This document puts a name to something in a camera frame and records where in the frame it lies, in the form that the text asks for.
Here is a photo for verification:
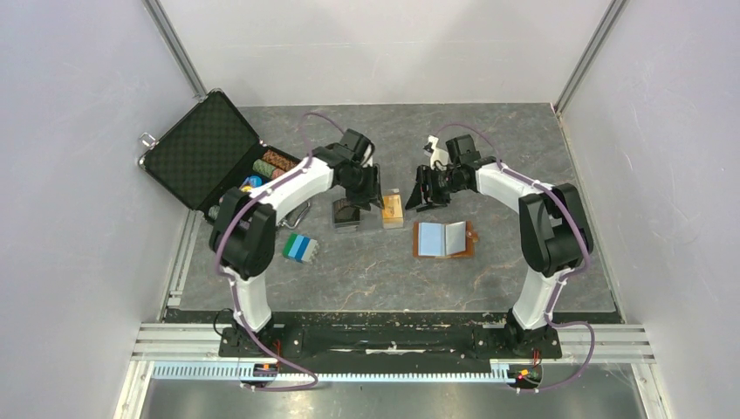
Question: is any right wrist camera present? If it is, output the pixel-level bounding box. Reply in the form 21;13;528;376
422;135;449;170

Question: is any white slotted cable duct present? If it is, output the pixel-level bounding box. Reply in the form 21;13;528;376
151;361;531;384

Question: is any black aluminium poker chip case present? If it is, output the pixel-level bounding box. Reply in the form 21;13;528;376
139;89;301;224

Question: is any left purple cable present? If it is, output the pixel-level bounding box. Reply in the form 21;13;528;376
214;112;348;393

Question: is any purple cable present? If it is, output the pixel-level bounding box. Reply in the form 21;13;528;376
432;122;597;395
214;112;348;393

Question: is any brown leather card holder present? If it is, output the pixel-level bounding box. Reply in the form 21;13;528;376
412;221;478;259

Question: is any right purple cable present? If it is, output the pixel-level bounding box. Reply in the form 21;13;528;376
432;122;597;395

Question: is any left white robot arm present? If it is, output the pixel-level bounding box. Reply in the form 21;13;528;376
209;129;384;356

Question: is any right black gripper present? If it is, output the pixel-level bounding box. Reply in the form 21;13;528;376
407;164;467;212

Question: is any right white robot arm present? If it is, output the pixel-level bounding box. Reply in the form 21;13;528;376
405;135;593;356

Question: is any clear box with dark cards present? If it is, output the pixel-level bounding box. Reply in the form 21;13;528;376
332;198;361;233

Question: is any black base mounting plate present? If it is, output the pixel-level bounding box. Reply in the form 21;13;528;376
214;312;563;360

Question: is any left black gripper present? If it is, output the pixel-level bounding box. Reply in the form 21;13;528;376
339;162;384;212

